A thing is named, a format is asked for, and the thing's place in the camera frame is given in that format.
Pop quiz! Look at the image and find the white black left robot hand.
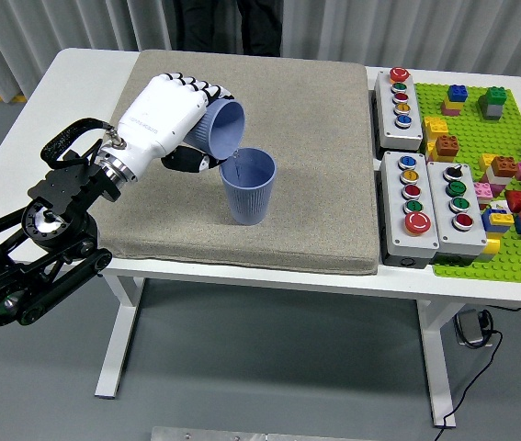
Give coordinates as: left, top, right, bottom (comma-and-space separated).
113, 72, 238, 178

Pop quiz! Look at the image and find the green toy brick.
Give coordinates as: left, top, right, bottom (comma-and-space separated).
478, 85, 510, 109

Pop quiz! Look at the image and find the green studded baseplate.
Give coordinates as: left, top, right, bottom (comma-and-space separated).
413, 81, 521, 286

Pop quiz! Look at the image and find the white toy brick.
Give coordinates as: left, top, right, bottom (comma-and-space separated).
484, 170, 512, 187

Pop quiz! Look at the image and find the grey four-button control box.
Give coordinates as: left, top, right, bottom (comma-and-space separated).
425, 160, 489, 267

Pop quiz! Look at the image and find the blue ribbed plastic cup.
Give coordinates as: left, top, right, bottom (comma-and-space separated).
220, 146, 278, 226
181, 99, 246, 160

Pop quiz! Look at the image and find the white table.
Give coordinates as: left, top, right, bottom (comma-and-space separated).
0, 48, 521, 428

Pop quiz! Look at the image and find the grey power adapter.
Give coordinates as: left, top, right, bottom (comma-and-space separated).
453, 310, 493, 348

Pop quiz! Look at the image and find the orange-brown toy brick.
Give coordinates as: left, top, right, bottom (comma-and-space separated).
434, 134, 461, 162
491, 155, 519, 178

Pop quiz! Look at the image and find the white pleated curtain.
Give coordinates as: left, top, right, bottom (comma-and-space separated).
0, 0, 521, 105

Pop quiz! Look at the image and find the grey five-button control box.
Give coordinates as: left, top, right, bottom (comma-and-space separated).
379, 150, 440, 268
373, 67, 425, 152

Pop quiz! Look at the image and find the black power cable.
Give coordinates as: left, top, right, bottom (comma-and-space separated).
438, 316, 504, 431

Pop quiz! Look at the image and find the grey-brown fabric mat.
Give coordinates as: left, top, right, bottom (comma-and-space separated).
62, 49, 379, 277

